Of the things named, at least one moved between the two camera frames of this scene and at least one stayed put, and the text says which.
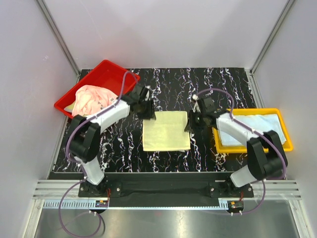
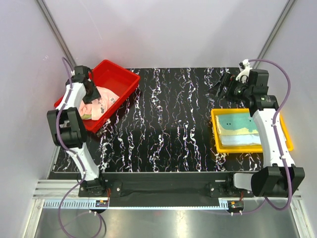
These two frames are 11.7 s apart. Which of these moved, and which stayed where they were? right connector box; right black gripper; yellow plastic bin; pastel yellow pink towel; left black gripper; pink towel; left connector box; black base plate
Moved: left black gripper; right black gripper; pastel yellow pink towel
Stayed: left connector box; yellow plastic bin; right connector box; pink towel; black base plate
